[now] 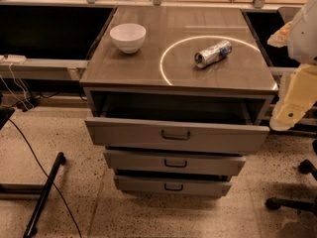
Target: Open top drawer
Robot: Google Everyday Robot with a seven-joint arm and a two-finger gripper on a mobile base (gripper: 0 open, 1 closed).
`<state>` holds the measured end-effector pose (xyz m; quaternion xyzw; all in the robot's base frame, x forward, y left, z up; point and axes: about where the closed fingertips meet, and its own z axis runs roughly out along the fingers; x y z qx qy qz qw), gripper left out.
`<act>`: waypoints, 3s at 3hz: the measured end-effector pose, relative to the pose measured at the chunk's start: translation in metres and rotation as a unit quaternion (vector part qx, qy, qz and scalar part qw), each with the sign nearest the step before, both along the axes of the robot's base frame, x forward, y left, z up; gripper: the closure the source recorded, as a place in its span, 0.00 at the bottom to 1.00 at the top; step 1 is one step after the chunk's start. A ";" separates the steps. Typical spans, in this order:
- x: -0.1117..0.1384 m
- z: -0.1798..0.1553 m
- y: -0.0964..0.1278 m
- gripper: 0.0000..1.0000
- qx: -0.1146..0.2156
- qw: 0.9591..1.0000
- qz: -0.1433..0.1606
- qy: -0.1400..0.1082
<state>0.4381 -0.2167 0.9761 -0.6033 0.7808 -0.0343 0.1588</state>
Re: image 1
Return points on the grey side shelf rail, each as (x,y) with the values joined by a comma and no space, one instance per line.
(45,69)

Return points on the grey drawer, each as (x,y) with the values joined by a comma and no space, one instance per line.
(163,162)
(176,136)
(173,185)

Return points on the white power strip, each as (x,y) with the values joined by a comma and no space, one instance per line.
(14,59)

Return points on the grey top drawer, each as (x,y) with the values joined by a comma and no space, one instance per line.
(176,136)

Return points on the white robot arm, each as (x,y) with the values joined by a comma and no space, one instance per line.
(302,41)

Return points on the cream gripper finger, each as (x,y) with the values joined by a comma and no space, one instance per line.
(280,38)
(297,94)

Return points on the white ceramic bowl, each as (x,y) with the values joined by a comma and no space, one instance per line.
(128,38)

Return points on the grey bottom drawer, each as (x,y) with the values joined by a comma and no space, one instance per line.
(173,185)

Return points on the grey drawer cabinet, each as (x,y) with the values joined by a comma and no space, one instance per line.
(162,82)

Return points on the black office chair base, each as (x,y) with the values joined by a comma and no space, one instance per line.
(305,167)

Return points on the crushed silver drink can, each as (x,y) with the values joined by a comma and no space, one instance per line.
(213,54)

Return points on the black stand leg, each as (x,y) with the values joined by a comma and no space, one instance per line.
(31,228)

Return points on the grey middle drawer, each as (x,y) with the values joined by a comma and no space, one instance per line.
(163,162)

